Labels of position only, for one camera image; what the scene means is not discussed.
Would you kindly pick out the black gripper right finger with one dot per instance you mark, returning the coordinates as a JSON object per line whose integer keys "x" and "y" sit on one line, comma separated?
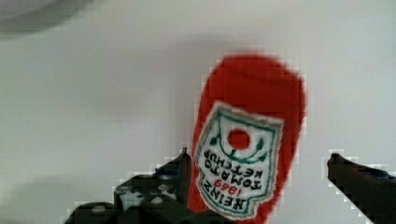
{"x": 371, "y": 190}

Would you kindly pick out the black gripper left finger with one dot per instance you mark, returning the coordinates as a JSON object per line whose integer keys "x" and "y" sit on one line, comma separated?
{"x": 159, "y": 198}

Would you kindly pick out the red plush ketchup bottle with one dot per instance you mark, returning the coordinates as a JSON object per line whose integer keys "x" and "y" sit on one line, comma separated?
{"x": 246, "y": 135}

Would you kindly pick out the lavender round plate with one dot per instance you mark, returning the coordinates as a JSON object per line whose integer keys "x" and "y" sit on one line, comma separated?
{"x": 24, "y": 17}

